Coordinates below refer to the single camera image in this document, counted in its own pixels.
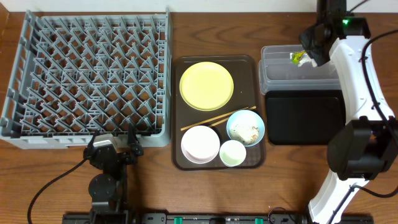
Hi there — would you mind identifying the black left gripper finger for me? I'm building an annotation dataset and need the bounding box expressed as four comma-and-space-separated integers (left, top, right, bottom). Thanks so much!
127, 124, 144, 156
86, 130, 100, 152

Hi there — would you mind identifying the white paper napkin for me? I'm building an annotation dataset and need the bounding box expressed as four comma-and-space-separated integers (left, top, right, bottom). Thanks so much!
298, 53, 317, 67

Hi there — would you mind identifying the green snack wrapper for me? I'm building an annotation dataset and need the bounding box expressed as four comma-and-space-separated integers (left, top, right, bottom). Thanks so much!
290, 50, 306, 65

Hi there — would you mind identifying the pale green cup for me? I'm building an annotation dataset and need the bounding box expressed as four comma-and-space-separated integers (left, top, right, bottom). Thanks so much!
219, 140, 246, 167

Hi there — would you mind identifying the light blue bowl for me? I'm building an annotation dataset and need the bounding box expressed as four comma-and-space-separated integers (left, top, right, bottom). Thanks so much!
226, 111, 266, 147

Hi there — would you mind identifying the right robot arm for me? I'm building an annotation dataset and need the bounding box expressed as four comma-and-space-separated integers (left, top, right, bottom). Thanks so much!
299, 1, 397, 223

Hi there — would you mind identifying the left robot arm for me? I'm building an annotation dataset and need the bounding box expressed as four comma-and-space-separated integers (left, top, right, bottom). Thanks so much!
83, 125, 144, 223

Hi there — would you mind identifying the clear plastic waste bin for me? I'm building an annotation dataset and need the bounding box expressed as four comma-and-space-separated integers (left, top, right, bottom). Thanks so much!
259, 45, 341, 95

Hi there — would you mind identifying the black waste tray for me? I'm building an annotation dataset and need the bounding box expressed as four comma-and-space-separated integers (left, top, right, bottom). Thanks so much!
265, 90, 346, 145

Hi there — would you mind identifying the pink white bowl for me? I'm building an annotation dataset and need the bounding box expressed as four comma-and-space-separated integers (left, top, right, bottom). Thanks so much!
180, 126, 220, 164

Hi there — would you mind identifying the grey plastic dish rack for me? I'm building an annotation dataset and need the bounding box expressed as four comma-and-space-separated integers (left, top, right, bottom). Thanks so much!
1, 11, 172, 149

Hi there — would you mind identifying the yellow round plate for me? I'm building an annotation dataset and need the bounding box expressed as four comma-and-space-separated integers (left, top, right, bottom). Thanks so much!
179, 62, 234, 111

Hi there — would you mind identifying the lower wooden chopstick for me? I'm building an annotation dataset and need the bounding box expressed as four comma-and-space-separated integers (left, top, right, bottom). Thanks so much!
208, 106, 257, 127

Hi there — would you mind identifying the wooden chopstick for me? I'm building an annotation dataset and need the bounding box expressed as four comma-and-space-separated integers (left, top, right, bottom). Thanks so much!
180, 106, 256, 131
208, 106, 257, 127

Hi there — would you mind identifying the upper wooden chopstick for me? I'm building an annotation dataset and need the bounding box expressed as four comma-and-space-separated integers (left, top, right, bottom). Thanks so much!
180, 106, 256, 131

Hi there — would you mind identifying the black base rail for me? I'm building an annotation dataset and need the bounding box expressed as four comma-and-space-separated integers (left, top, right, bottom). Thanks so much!
61, 211, 374, 224

